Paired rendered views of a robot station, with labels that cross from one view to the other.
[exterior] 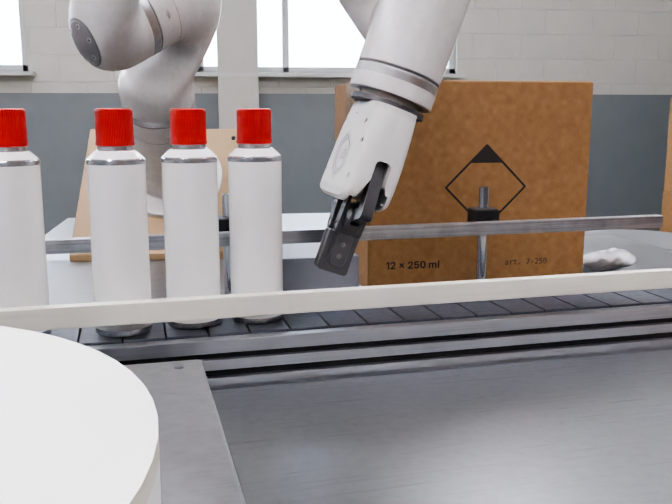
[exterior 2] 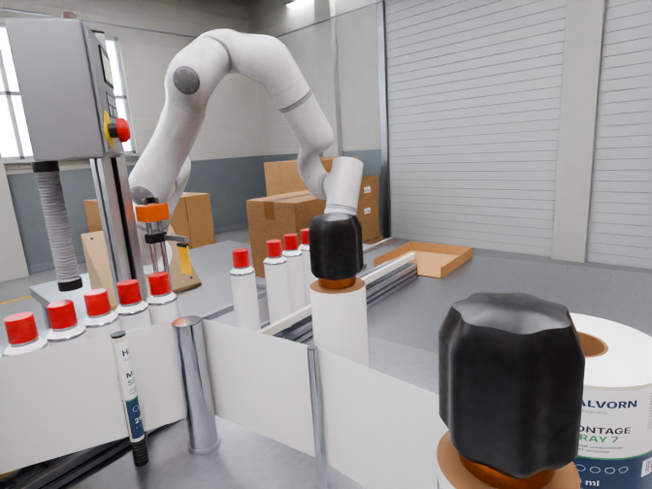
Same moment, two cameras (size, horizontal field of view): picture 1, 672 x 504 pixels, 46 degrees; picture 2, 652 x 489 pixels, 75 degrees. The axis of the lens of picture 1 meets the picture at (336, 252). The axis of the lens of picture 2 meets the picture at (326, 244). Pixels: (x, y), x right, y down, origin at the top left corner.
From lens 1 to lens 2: 0.69 m
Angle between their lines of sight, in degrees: 36
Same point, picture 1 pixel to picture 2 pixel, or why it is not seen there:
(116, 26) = (167, 189)
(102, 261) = (280, 302)
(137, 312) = (296, 317)
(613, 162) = (226, 192)
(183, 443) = (393, 348)
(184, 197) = (298, 269)
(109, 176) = (281, 268)
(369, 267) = not seen: hidden behind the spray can
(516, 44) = not seen: hidden behind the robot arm
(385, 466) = (409, 339)
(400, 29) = (348, 193)
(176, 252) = (296, 291)
